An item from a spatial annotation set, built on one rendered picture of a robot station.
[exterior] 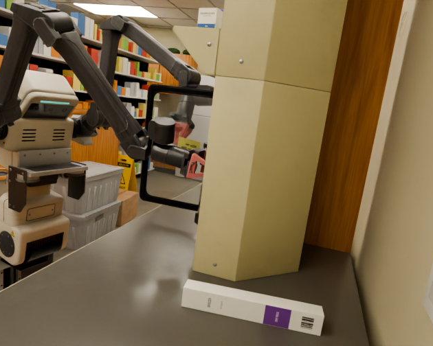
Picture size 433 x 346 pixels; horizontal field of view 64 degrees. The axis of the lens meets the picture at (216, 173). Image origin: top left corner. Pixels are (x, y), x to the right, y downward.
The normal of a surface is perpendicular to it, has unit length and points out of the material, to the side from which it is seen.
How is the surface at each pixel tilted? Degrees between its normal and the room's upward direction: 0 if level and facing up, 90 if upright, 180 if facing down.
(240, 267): 90
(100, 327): 0
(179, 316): 0
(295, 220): 90
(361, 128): 90
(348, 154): 90
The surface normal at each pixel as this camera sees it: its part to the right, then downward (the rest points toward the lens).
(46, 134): 0.84, 0.33
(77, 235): -0.29, 0.25
